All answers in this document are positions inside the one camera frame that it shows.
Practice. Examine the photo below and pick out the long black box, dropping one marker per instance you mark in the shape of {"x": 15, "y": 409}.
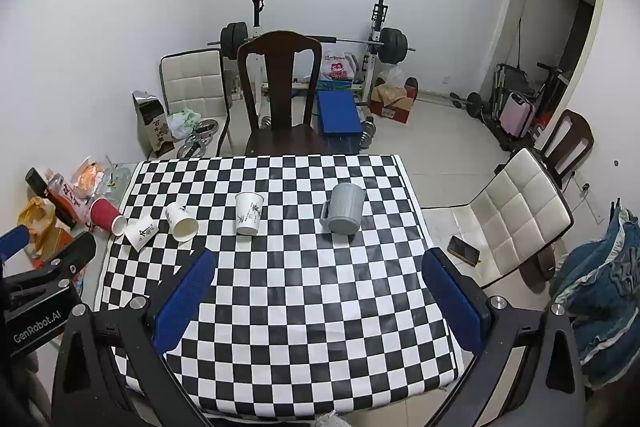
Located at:
{"x": 50, "y": 197}

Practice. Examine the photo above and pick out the brown cardboard box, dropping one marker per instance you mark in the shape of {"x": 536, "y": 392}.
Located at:
{"x": 392, "y": 104}

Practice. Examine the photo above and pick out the chrome dumbbell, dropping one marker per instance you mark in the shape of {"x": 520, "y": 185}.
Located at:
{"x": 369, "y": 132}

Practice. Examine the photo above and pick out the yellow plastic bag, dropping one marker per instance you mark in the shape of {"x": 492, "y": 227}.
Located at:
{"x": 37, "y": 217}

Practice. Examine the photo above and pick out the black dumbbell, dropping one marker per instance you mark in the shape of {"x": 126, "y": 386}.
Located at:
{"x": 472, "y": 102}

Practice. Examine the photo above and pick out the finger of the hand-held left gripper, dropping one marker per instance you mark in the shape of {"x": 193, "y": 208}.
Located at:
{"x": 67, "y": 257}
{"x": 12, "y": 243}

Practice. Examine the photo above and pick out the red white snack packet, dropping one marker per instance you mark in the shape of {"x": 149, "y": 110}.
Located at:
{"x": 67, "y": 192}

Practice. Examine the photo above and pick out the white padded chair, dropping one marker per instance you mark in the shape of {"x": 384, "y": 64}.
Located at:
{"x": 192, "y": 79}
{"x": 520, "y": 207}

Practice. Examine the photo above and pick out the white red plastic bag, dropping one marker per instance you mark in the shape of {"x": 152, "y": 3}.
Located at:
{"x": 337, "y": 68}

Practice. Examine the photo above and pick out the grey plastic mug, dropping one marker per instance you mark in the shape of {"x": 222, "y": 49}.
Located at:
{"x": 345, "y": 209}

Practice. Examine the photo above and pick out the black barbell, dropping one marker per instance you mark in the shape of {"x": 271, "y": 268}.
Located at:
{"x": 234, "y": 39}

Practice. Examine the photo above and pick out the folded grey cart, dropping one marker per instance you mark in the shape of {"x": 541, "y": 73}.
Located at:
{"x": 510, "y": 82}

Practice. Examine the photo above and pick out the brown paper carton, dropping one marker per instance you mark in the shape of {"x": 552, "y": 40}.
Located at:
{"x": 155, "y": 127}

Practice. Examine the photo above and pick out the white door frame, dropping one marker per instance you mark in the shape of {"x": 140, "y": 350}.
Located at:
{"x": 510, "y": 7}

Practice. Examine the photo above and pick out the white weight bench rack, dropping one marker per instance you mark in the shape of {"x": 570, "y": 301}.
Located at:
{"x": 256, "y": 14}

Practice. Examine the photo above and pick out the pink suitcase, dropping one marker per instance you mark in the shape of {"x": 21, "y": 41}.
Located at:
{"x": 517, "y": 114}

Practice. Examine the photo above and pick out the dark wooden chair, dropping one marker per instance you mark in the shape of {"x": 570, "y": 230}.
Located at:
{"x": 575, "y": 127}
{"x": 280, "y": 57}

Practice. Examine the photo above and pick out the clear plastic bag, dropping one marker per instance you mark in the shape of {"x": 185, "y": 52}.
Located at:
{"x": 392, "y": 78}

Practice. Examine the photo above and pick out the tall white paper cup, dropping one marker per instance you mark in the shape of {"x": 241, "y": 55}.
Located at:
{"x": 248, "y": 214}

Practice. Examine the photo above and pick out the blue clothing pile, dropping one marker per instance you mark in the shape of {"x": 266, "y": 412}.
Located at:
{"x": 600, "y": 287}

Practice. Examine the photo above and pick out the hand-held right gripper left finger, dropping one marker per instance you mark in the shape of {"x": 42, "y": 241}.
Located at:
{"x": 182, "y": 302}

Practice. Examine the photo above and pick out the orange snack packet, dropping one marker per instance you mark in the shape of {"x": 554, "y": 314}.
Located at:
{"x": 90, "y": 174}

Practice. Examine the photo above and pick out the blue bench pad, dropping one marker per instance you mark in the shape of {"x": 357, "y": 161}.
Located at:
{"x": 339, "y": 112}

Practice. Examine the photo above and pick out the plain white paper cup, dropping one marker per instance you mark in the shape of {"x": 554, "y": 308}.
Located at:
{"x": 180, "y": 219}

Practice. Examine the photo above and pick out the black smartphone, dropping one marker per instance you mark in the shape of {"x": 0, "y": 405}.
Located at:
{"x": 463, "y": 250}

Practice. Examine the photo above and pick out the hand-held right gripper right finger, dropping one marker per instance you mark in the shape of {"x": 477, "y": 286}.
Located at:
{"x": 455, "y": 302}

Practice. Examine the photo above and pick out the green plastic bag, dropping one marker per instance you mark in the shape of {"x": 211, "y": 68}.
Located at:
{"x": 182, "y": 122}

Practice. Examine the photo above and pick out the white paper cup red print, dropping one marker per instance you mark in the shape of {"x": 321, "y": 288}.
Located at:
{"x": 142, "y": 233}

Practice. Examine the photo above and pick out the black white checkered tablecloth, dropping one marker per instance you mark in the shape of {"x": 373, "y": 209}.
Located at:
{"x": 300, "y": 307}

